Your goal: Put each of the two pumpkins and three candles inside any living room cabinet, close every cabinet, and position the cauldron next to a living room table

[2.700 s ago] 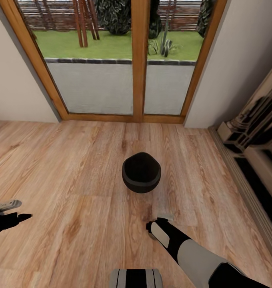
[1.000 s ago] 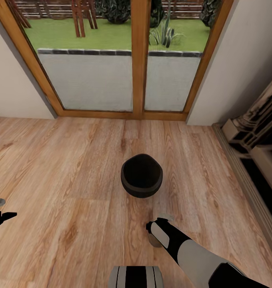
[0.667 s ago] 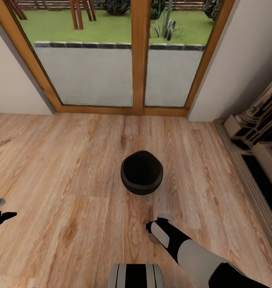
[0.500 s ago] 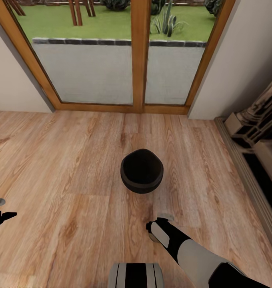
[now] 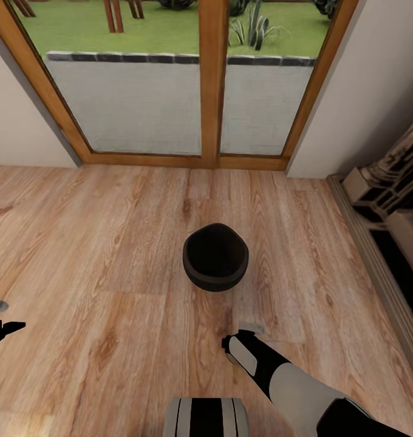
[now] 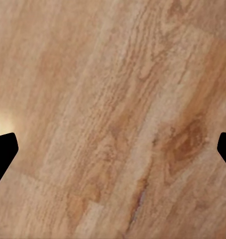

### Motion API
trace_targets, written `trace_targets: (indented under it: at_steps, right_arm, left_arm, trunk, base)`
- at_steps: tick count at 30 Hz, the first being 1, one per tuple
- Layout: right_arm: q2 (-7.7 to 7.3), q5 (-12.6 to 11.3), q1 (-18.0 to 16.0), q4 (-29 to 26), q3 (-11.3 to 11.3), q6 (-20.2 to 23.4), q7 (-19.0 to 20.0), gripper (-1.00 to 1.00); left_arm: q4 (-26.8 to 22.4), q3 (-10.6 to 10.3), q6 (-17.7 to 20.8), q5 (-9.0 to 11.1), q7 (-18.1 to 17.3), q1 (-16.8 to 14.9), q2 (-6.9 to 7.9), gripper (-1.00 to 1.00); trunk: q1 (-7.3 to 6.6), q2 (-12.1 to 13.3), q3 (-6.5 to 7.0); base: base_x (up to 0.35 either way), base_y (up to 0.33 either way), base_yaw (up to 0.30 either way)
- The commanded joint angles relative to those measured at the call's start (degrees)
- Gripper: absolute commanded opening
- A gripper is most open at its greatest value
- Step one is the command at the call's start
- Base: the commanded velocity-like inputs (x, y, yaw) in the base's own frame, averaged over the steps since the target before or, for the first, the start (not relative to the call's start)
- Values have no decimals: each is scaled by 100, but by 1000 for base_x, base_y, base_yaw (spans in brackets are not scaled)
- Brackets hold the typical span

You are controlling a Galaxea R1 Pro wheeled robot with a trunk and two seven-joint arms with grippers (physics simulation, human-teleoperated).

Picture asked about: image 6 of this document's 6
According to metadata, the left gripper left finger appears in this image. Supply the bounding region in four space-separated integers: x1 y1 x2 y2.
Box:
0 132 18 180

